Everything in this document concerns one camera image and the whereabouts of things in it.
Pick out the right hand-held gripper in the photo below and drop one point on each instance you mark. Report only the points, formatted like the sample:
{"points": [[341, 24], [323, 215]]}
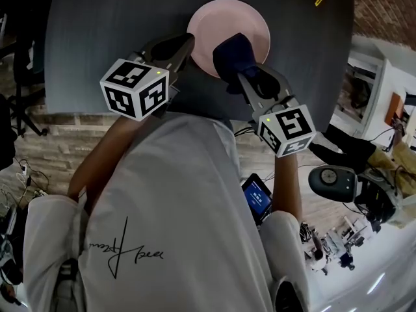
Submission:
{"points": [[287, 128]]}

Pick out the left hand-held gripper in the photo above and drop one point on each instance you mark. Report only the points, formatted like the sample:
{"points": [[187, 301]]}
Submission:
{"points": [[136, 89]]}

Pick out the dark blue cloth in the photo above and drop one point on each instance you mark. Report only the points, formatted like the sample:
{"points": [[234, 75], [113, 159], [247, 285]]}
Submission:
{"points": [[234, 57]]}

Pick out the big pink plate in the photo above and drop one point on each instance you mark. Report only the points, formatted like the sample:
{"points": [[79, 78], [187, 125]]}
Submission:
{"points": [[224, 24]]}

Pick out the person's right forearm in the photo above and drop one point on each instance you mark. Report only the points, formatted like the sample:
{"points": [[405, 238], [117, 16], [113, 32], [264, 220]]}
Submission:
{"points": [[287, 187]]}

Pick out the person's left forearm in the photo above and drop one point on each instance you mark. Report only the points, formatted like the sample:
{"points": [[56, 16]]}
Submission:
{"points": [[104, 154]]}

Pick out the yellow black clip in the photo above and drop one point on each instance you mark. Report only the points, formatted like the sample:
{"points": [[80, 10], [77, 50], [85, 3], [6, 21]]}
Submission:
{"points": [[318, 1]]}

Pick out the black tablet blue screen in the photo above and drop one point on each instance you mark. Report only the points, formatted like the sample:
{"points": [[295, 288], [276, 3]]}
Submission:
{"points": [[256, 195]]}

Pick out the white desk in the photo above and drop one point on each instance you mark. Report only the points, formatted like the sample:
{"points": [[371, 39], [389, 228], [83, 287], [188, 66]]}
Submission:
{"points": [[378, 86]]}

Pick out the orange box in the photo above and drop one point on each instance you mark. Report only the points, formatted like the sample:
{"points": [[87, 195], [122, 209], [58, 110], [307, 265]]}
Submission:
{"points": [[394, 107]]}

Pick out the pale grey rag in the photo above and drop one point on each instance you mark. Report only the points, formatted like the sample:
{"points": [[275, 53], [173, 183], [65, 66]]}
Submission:
{"points": [[30, 57]]}

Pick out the black office chair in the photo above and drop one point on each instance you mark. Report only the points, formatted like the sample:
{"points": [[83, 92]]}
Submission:
{"points": [[21, 63]]}

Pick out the person's white t-shirt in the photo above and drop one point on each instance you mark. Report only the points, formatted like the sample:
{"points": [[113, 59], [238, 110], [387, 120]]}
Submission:
{"points": [[169, 206]]}

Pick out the white shelf unit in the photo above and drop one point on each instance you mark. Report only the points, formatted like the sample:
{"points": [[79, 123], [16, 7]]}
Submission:
{"points": [[2, 24]]}

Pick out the grey metal equipment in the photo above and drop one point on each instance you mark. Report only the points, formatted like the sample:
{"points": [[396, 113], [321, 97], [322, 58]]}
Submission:
{"points": [[338, 242]]}

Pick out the white power strip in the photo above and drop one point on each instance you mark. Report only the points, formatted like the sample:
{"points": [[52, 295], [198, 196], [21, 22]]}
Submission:
{"points": [[23, 169]]}

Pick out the black pouch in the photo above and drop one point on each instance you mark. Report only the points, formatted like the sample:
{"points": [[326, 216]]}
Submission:
{"points": [[289, 297]]}

